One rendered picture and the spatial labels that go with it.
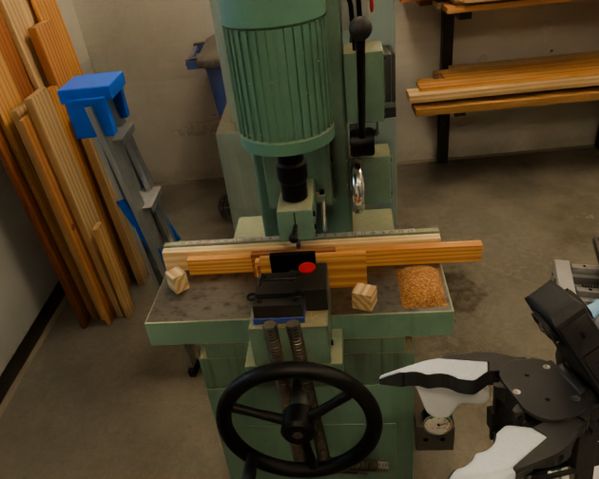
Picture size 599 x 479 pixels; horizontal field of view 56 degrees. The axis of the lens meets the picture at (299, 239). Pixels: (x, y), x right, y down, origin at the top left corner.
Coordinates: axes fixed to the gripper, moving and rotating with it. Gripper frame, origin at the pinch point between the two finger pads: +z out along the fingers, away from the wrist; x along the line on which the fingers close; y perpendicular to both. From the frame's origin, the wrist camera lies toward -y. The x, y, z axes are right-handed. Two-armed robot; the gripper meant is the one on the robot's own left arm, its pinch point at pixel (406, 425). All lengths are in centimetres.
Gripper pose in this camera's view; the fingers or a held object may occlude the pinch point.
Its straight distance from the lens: 46.3
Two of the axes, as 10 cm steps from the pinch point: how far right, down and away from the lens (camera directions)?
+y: 1.2, 9.0, 4.2
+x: -1.6, -4.0, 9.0
